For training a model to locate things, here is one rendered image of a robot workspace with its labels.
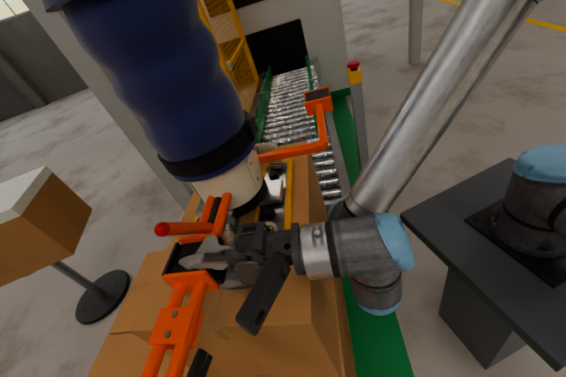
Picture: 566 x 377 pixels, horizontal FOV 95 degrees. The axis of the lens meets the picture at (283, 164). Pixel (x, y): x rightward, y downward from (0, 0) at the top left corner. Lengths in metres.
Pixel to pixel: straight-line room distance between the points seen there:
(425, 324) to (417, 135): 1.30
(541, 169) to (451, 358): 1.04
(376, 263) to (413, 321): 1.25
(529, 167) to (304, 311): 0.63
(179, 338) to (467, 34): 0.59
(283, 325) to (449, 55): 0.53
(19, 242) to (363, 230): 1.78
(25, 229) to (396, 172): 1.75
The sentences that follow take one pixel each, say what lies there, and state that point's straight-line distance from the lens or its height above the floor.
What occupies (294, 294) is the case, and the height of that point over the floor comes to 1.05.
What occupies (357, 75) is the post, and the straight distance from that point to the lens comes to 1.55.
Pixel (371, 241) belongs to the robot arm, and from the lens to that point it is 0.42.
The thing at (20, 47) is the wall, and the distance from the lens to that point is 12.06.
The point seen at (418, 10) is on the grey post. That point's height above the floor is 0.66.
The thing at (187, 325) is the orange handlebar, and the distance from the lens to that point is 0.47.
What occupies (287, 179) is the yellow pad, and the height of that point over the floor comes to 1.07.
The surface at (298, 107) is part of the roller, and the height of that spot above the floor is 0.55.
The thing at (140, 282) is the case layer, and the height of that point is 0.54.
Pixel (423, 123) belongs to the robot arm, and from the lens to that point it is 0.49.
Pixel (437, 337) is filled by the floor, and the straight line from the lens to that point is 1.66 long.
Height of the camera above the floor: 1.56
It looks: 37 degrees down
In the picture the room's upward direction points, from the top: 20 degrees counter-clockwise
